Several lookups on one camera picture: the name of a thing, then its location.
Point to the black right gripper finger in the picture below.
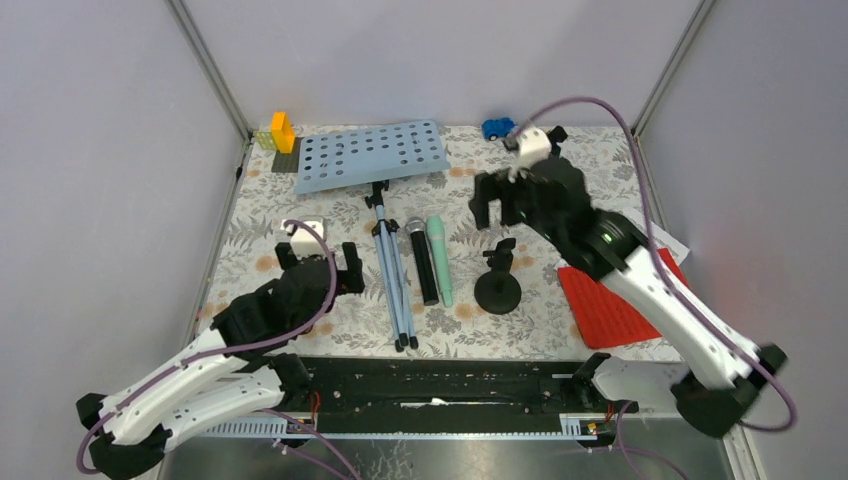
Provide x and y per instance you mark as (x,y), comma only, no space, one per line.
(514,205)
(487,188)

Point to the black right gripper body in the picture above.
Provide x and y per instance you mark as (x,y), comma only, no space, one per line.
(545,225)

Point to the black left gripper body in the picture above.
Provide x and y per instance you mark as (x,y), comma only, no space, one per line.
(340,281)

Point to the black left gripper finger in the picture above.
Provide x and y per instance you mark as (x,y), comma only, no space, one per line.
(351,278)
(285,255)

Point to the mint green microphone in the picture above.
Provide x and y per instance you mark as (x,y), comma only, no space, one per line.
(435,232)

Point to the black silver microphone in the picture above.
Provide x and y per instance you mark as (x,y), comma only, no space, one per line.
(416,229)

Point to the black microphone stand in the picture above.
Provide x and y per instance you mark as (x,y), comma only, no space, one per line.
(497,291)
(556,137)

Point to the white sheet music page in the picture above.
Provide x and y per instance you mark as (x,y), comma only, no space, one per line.
(663,239)

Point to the red sheet music page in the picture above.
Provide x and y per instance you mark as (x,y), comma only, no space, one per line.
(603,319)

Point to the light blue music stand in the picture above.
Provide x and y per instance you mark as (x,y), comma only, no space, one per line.
(375,156)

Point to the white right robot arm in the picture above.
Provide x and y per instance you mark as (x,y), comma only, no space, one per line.
(727,371)

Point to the blue toy brick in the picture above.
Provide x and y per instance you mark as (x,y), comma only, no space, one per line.
(497,128)

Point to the floral patterned table mat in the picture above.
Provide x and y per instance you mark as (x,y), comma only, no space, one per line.
(540,328)

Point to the dark grey brick baseplate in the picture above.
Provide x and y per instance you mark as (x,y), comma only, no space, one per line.
(287,162)

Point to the pale green toy brick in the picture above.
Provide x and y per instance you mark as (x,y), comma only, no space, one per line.
(265,140)

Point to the orange toy brick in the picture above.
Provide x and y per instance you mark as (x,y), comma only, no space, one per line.
(282,132)

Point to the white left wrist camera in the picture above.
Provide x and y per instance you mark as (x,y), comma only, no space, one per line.
(302,243)

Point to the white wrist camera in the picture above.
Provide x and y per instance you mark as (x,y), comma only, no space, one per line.
(302,243)
(530,146)

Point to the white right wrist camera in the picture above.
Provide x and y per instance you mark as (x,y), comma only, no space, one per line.
(530,146)

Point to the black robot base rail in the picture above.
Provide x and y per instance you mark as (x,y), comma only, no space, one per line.
(443,396)

